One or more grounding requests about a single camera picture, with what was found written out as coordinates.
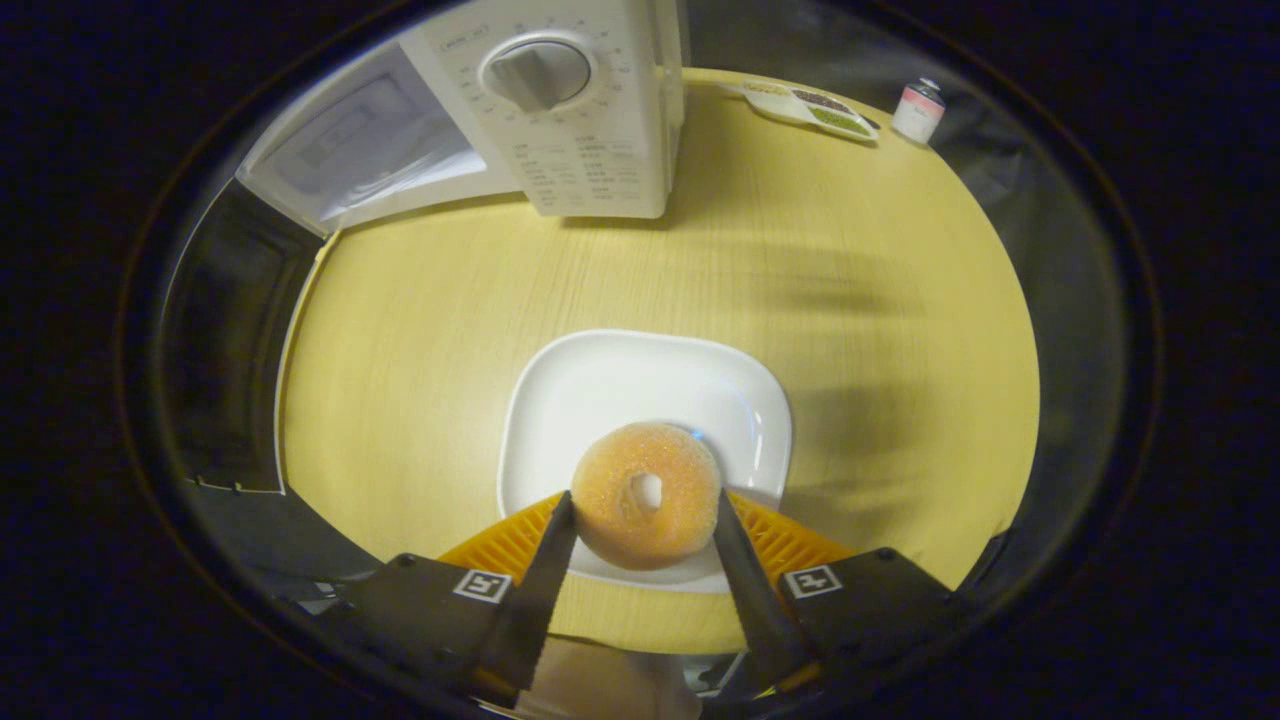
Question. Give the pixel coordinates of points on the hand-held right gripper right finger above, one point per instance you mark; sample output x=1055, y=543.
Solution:
x=755, y=600

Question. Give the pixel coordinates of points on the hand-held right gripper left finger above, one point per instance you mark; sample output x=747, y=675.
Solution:
x=535, y=600

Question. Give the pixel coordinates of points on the sugared donut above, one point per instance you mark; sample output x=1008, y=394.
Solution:
x=610, y=520

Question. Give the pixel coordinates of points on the white microwave oven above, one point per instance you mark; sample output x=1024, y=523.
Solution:
x=600, y=150

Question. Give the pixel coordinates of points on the white divided food tray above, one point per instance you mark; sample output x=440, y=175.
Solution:
x=810, y=108

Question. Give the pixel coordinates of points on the person's beige clothing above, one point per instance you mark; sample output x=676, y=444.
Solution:
x=610, y=685

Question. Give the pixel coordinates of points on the white square plate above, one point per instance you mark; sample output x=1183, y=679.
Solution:
x=620, y=385

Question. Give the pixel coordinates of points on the small pink label bottle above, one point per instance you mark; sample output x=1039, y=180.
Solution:
x=918, y=112

